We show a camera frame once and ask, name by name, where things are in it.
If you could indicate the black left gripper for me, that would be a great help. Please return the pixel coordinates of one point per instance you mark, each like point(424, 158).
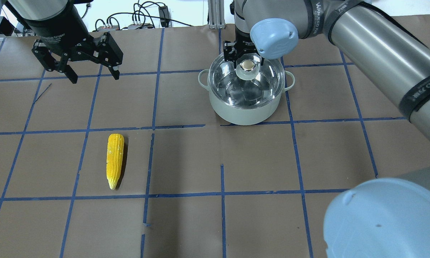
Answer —
point(58, 30)

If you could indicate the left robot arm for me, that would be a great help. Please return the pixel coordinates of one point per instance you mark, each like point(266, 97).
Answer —
point(64, 38)

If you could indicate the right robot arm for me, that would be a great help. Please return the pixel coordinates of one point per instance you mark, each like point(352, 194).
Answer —
point(335, 130)

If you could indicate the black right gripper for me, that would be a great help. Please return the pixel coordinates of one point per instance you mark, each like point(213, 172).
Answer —
point(241, 40)

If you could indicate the aluminium frame post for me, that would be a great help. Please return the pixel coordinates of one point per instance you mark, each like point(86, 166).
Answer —
point(216, 18)

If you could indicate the yellow corn cob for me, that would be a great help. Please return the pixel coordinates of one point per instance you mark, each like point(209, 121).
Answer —
point(114, 159)

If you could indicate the glass pot lid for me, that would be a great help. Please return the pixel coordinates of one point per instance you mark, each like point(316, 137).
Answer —
point(246, 89)

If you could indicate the pale green cooking pot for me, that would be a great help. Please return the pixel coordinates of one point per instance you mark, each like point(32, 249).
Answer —
point(244, 116)

